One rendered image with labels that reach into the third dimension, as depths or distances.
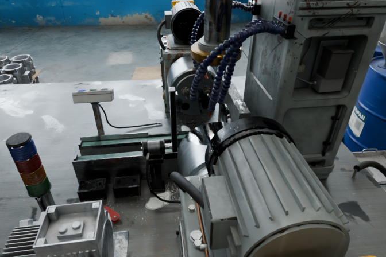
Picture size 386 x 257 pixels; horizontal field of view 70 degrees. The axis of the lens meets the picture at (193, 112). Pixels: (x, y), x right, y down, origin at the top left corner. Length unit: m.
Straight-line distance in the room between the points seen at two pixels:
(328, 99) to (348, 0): 0.32
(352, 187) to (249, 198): 0.93
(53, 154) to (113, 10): 5.41
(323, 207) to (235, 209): 0.12
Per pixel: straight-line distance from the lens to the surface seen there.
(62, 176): 1.32
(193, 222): 0.62
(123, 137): 1.24
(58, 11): 6.94
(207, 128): 0.85
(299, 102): 1.00
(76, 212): 0.74
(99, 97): 1.31
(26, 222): 0.80
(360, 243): 1.16
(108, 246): 0.85
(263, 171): 0.45
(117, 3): 6.60
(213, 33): 0.94
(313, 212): 0.42
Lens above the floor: 1.66
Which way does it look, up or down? 32 degrees down
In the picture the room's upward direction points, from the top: straight up
